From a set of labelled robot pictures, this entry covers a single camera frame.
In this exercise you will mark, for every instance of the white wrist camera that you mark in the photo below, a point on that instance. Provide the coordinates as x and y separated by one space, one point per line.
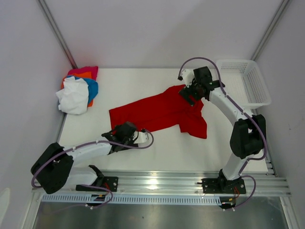
186 76
141 137

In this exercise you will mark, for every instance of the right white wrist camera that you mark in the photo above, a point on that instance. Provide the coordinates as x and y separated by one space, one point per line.
186 76

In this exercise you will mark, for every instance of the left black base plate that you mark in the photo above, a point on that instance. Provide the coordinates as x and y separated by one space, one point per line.
110 183

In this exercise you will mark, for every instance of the blue t shirt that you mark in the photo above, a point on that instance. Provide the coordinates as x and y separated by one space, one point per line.
93 88

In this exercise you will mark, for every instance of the pink t shirt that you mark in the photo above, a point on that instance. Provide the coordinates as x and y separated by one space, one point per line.
92 69

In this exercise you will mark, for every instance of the red t shirt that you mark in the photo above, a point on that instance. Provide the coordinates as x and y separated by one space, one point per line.
163 111

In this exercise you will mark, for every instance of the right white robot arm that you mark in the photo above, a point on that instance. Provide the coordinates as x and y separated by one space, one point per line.
248 134

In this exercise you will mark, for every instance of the white plastic basket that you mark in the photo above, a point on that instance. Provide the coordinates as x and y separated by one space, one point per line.
244 82

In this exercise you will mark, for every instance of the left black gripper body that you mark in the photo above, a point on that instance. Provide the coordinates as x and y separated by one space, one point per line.
129 142

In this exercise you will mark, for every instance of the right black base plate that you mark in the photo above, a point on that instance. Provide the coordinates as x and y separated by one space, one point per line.
223 186

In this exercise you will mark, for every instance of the white slotted cable duct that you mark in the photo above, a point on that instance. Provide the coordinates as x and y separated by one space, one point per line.
133 199

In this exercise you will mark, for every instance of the orange t shirt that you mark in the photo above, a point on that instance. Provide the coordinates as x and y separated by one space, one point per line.
87 76

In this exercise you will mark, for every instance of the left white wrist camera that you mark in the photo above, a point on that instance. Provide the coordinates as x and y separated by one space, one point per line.
141 137

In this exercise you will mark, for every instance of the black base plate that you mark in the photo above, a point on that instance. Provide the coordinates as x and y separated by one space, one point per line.
110 183
223 186

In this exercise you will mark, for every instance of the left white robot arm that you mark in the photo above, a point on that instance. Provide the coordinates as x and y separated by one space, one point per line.
57 167

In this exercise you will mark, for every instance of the aluminium mounting rail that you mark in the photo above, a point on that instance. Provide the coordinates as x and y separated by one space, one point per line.
186 183

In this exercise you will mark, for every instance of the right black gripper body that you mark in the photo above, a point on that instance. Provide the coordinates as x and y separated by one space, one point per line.
193 90

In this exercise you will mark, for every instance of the white t shirt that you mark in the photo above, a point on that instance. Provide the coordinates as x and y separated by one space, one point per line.
73 98

